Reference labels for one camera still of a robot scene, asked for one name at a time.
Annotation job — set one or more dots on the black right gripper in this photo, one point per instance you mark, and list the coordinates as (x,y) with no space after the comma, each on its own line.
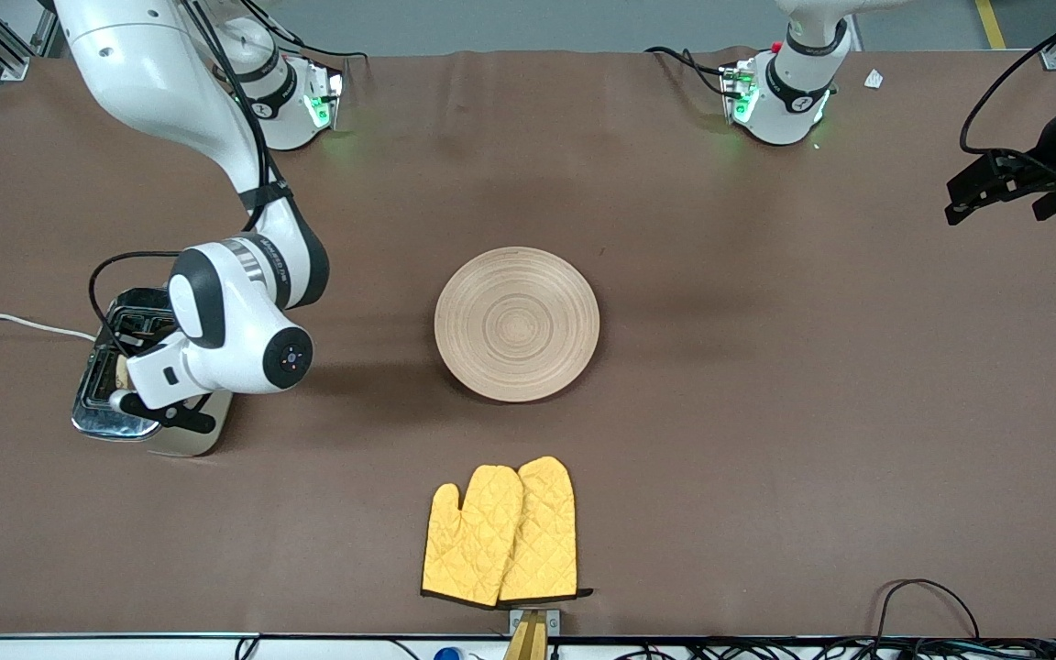
(145,341)

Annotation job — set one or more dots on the grey metal clamp bracket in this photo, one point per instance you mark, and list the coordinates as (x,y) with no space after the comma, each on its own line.
(554,623)

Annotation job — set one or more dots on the grey base connector plate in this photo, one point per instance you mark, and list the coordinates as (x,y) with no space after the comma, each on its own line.
(335,92)
(731,87)

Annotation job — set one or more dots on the yellow quilted oven mitt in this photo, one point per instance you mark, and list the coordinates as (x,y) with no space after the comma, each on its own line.
(546,532)
(473,541)

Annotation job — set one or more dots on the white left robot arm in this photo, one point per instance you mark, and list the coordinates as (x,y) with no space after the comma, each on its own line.
(794,101)

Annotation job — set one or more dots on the small blue cap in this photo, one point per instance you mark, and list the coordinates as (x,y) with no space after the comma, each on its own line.
(447,654)

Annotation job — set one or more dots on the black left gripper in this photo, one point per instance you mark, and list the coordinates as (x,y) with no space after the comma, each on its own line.
(1038,170)

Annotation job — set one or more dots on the aluminium frame profile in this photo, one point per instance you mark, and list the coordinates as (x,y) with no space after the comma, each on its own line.
(10,60)

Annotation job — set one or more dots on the small white paper scrap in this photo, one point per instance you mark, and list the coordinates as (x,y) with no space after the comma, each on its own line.
(874,80)

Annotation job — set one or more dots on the cream and chrome toaster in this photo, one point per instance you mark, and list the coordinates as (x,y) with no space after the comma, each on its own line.
(102,417)

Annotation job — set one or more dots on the brown bread slice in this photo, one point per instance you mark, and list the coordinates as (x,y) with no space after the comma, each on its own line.
(122,371)

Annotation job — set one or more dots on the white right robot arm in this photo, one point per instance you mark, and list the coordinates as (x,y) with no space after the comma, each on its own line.
(244,339)

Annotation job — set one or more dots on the round wooden plate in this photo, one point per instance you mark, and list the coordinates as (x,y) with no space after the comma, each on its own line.
(517,325)

